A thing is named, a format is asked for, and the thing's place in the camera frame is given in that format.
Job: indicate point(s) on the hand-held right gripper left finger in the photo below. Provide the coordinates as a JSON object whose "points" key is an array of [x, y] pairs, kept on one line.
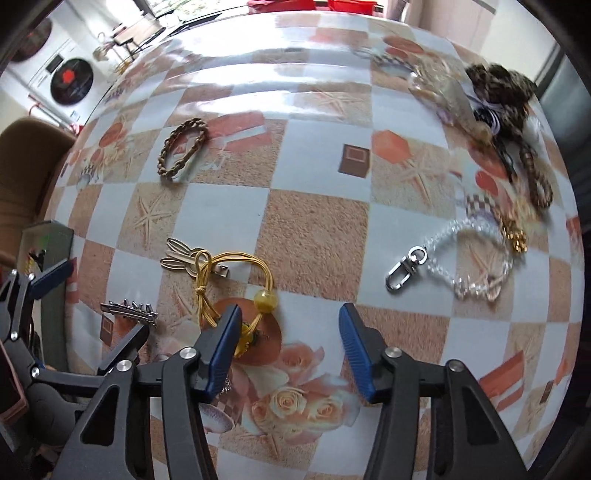
{"points": [[224, 355]]}

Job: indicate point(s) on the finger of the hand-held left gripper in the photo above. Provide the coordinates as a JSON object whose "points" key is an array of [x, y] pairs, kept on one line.
{"points": [[51, 277], [124, 346]]}

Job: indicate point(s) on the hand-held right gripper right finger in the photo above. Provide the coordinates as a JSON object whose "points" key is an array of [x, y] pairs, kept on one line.
{"points": [[358, 355]]}

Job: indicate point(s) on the silver metal hair clip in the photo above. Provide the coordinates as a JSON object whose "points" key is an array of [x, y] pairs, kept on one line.
{"points": [[124, 308]]}

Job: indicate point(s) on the grey rectangular box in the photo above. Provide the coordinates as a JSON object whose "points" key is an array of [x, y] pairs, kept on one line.
{"points": [[55, 323]]}

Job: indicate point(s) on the gold rabbit hair clip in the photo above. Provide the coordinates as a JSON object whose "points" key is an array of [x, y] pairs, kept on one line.
{"points": [[178, 263]]}

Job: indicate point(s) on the brown leather chair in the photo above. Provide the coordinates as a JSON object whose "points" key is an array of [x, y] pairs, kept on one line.
{"points": [[27, 175]]}

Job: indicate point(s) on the black folding chair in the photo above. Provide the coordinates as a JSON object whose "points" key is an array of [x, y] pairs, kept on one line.
{"points": [[138, 30]]}

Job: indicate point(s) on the clear plastic hair accessory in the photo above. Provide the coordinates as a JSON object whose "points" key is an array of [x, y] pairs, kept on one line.
{"points": [[438, 85]]}

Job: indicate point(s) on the white sheer scrunchie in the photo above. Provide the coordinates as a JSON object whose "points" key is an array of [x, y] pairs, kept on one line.
{"points": [[533, 129]]}

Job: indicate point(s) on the leopard print scrunchie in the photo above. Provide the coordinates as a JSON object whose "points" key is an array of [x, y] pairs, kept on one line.
{"points": [[501, 87]]}

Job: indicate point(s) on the white cabinet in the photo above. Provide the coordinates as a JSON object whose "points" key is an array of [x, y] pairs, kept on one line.
{"points": [[443, 18]]}

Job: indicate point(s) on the red plastic bucket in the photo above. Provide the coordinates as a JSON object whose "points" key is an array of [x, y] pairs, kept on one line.
{"points": [[351, 4]]}

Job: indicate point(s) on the red plastic chair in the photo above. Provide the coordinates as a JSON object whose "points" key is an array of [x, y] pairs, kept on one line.
{"points": [[277, 4]]}

